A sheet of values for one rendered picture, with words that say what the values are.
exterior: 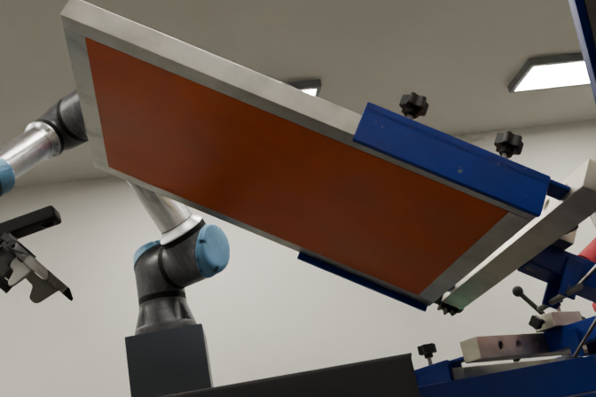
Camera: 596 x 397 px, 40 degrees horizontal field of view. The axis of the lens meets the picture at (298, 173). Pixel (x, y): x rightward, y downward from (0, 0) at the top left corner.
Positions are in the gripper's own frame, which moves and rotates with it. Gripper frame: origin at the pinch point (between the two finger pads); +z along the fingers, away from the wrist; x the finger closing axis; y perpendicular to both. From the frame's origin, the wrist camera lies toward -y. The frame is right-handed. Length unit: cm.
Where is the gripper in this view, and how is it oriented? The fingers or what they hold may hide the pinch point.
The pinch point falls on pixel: (64, 287)
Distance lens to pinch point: 145.9
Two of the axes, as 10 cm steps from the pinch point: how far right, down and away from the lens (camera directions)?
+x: -0.1, -3.7, -9.3
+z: 7.8, 5.8, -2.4
